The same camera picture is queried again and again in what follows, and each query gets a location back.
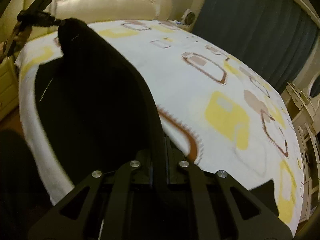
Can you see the cream tufted leather headboard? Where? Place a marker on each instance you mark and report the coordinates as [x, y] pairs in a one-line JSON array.
[[91, 11]]

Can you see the dark teal curtain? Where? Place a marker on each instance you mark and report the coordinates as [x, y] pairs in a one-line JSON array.
[[273, 37]]

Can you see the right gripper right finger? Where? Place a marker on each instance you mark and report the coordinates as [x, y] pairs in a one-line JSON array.
[[189, 198]]

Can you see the white patterned bed sheet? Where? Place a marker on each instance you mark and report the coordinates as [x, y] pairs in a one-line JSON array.
[[217, 110]]

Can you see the black pants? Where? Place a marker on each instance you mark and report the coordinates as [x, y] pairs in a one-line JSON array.
[[96, 109]]

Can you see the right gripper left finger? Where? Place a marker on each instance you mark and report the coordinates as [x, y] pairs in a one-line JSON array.
[[152, 196]]

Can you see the person's left hand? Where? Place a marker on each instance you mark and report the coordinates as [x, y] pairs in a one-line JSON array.
[[20, 38]]

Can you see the cream ornate dressing table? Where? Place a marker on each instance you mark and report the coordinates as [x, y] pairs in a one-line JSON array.
[[302, 109]]

